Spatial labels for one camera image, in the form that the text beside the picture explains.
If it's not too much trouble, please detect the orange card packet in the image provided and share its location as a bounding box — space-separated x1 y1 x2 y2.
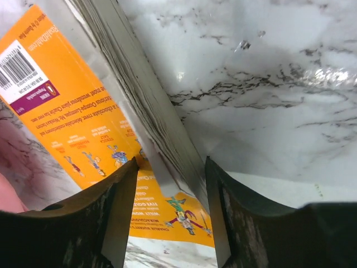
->
1 1 214 247

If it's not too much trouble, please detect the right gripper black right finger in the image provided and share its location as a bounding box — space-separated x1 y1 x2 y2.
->
205 158 356 267

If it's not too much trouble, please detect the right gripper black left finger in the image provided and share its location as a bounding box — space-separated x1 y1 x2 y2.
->
1 159 139 267

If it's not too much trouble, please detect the pink student backpack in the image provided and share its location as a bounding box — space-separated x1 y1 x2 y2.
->
0 174 28 213

